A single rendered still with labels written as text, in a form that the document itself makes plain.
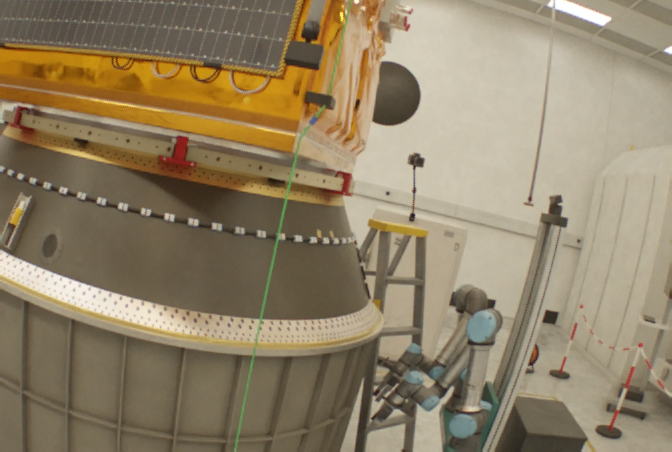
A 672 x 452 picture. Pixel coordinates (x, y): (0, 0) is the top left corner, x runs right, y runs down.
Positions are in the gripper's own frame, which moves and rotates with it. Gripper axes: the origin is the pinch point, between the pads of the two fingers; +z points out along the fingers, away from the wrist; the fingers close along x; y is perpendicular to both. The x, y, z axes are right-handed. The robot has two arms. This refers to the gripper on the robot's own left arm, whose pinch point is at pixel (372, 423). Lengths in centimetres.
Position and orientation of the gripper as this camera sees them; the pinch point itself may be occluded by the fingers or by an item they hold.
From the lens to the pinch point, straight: 260.2
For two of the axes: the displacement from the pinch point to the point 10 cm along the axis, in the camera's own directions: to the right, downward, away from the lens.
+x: -2.9, 1.2, -9.5
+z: -5.4, 8.0, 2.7
